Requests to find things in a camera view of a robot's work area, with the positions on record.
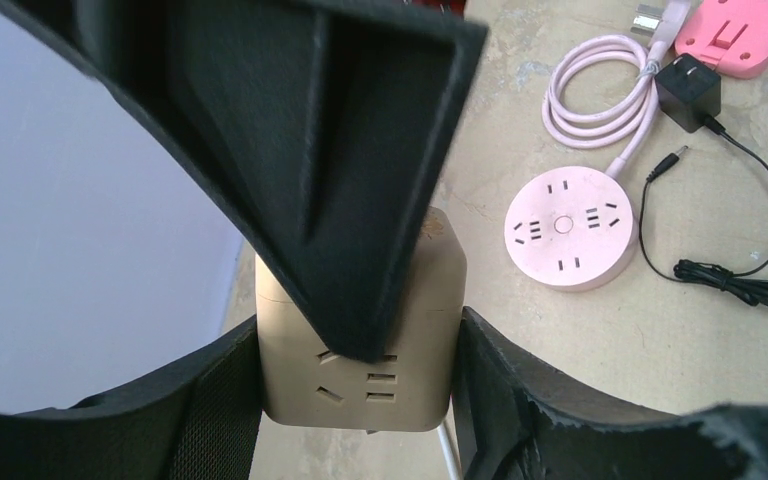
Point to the pink square plug adapter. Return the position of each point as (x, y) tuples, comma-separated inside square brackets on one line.
[(728, 36)]

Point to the black power adapter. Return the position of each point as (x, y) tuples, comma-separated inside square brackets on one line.
[(689, 92)]

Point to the pink round power socket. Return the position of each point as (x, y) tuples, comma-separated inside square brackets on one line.
[(572, 228)]

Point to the beige cube power socket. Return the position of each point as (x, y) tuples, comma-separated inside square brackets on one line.
[(407, 388)]

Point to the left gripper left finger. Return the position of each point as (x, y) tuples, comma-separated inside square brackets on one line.
[(195, 418)]

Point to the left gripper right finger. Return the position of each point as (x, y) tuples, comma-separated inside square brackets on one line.
[(319, 128)]

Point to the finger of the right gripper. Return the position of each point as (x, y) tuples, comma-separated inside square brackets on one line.
[(518, 417)]

